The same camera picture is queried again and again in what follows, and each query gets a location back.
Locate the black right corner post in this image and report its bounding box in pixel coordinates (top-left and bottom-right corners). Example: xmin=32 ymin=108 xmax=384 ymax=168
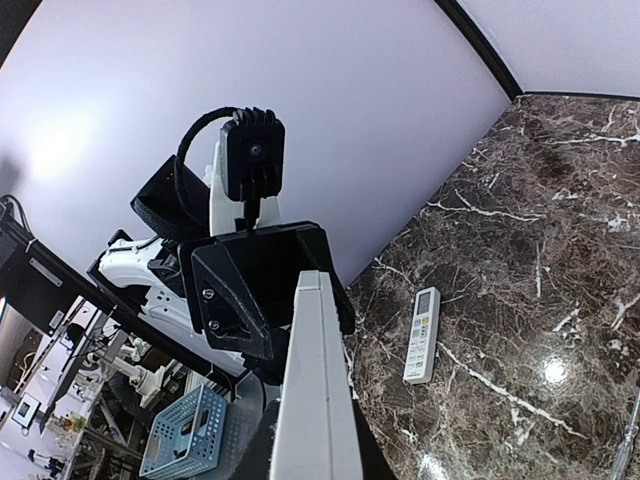
xmin=435 ymin=0 xmax=524 ymax=101

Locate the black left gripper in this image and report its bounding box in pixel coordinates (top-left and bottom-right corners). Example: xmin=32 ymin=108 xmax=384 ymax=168
xmin=177 ymin=221 xmax=355 ymax=360

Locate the blue plastic basket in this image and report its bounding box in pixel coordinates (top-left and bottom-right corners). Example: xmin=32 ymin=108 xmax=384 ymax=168
xmin=139 ymin=385 xmax=228 ymax=479

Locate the white TCL remote control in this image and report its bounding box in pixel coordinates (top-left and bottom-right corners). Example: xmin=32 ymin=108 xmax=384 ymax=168
xmin=269 ymin=271 xmax=363 ymax=479

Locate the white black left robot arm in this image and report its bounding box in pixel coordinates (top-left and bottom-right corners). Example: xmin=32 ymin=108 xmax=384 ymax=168
xmin=89 ymin=157 xmax=334 ymax=387

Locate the small white buttoned remote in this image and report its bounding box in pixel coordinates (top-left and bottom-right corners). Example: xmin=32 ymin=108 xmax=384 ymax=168
xmin=403 ymin=287 xmax=441 ymax=385

